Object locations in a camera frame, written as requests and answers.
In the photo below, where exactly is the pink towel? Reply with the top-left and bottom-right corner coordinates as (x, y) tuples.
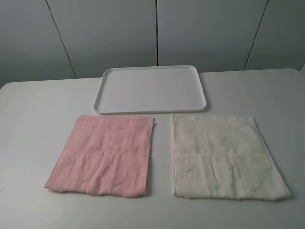
(45, 115), (154, 198)

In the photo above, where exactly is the cream white towel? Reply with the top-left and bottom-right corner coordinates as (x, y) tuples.
(171, 114), (290, 201)

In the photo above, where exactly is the white rectangular plastic tray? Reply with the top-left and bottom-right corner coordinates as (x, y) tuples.
(93, 65), (207, 115)

